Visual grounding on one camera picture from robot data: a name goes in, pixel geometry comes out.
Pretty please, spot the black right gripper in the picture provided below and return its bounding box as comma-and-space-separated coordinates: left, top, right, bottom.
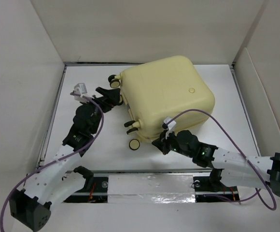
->
151, 129, 193, 159

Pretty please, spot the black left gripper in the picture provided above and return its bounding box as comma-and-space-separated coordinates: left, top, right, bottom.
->
80, 87, 119, 134

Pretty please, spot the yellow hard-shell suitcase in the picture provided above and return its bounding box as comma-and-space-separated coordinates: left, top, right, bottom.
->
108, 55, 215, 142

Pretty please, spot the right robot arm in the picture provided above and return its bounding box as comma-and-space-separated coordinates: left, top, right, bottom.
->
152, 130, 280, 197

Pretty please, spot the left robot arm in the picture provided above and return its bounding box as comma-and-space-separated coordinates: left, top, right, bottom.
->
8, 87, 122, 232

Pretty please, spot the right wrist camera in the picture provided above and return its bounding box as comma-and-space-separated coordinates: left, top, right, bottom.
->
162, 117, 176, 138

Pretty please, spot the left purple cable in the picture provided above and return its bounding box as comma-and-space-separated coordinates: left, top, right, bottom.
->
0, 91, 105, 229

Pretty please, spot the purple cable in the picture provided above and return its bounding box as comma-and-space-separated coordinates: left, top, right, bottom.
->
163, 109, 277, 210
0, 91, 105, 229

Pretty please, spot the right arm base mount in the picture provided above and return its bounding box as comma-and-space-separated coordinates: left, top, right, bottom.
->
191, 176, 240, 203

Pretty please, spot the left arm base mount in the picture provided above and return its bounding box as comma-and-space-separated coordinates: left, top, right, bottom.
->
64, 166, 109, 203

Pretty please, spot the metal rail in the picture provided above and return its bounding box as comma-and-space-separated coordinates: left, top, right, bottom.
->
33, 169, 244, 176

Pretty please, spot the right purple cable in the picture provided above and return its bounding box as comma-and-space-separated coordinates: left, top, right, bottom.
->
163, 109, 277, 210

